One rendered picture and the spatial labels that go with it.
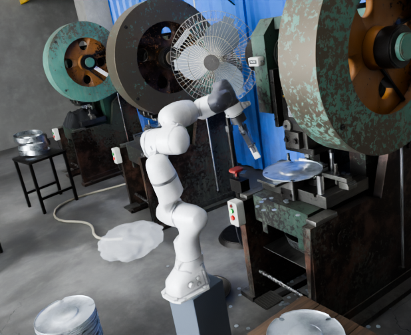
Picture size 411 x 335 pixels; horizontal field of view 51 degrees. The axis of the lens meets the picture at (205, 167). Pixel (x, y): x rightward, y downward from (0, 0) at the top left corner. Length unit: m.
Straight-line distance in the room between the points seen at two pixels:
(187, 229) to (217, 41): 1.35
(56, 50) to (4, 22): 3.61
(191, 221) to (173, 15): 1.85
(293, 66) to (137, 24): 1.72
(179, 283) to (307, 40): 1.07
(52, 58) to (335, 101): 3.51
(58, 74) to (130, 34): 1.74
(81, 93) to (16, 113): 3.59
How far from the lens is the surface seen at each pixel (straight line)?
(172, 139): 1.62
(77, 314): 2.27
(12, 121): 8.23
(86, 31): 4.79
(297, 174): 2.08
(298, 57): 1.54
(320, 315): 1.85
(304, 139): 2.08
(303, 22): 1.54
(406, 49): 1.76
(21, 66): 8.22
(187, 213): 1.73
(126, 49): 3.05
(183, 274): 1.87
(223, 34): 2.71
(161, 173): 1.65
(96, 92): 4.80
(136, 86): 3.07
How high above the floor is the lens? 1.52
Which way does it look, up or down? 18 degrees down
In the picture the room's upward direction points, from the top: 9 degrees counter-clockwise
